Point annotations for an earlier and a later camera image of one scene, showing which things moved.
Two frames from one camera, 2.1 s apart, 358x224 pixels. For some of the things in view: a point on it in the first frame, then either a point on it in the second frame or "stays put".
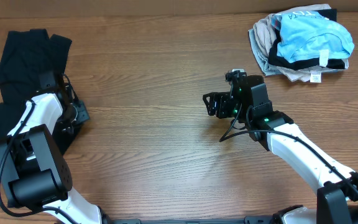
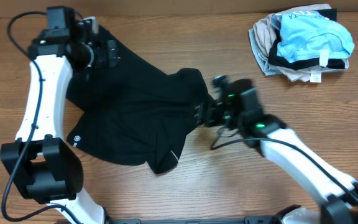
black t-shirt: x=25 y=56 → x=133 y=114
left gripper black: x=83 y=114 → x=101 y=61
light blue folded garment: x=307 y=35 stays put
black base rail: x=250 y=219 stays put
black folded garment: x=275 y=59 stays put
